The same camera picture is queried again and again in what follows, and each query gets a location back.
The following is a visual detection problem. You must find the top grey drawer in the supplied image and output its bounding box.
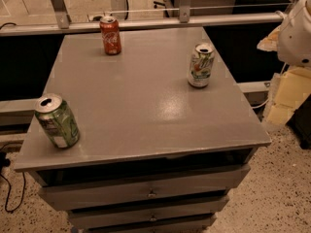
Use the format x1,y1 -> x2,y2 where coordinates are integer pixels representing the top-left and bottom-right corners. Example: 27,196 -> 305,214
39,164 -> 250,211

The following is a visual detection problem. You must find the middle grey drawer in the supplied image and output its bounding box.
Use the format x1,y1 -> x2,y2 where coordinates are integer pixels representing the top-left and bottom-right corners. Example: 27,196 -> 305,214
69,195 -> 228,229

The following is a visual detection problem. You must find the red cola can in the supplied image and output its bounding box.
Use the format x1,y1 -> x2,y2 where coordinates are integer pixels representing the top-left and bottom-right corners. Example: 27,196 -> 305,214
99,16 -> 121,55

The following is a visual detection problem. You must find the grey metal rail frame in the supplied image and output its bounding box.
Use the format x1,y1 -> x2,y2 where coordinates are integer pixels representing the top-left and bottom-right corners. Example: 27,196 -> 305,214
0,0 -> 298,100

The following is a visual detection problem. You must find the grey drawer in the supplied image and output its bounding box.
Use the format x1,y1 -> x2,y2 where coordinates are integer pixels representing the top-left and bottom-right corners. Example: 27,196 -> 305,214
87,214 -> 216,233
69,195 -> 228,229
39,164 -> 250,211

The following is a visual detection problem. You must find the white green soda can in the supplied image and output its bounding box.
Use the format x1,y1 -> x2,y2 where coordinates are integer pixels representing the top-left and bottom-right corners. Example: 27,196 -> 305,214
188,42 -> 215,88

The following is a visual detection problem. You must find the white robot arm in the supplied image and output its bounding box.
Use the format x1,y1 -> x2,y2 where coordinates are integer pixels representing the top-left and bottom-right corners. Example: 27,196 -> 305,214
257,0 -> 311,125

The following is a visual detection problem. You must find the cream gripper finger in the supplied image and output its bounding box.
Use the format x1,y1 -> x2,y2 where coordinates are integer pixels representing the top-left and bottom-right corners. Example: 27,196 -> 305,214
263,66 -> 311,125
257,26 -> 280,51

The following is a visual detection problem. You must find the black floor cable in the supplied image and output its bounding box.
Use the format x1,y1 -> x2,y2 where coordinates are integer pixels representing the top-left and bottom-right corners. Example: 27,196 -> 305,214
0,142 -> 27,214

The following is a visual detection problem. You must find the bottom grey drawer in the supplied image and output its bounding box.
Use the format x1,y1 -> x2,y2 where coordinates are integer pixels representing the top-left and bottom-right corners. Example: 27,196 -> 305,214
87,214 -> 216,233

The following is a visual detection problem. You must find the white cable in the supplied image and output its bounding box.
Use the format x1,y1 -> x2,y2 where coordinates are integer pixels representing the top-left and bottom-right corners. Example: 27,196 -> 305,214
251,61 -> 288,111

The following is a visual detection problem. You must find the grey drawer cabinet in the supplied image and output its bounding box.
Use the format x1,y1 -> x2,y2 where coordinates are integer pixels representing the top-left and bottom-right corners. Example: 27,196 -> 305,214
14,26 -> 272,233

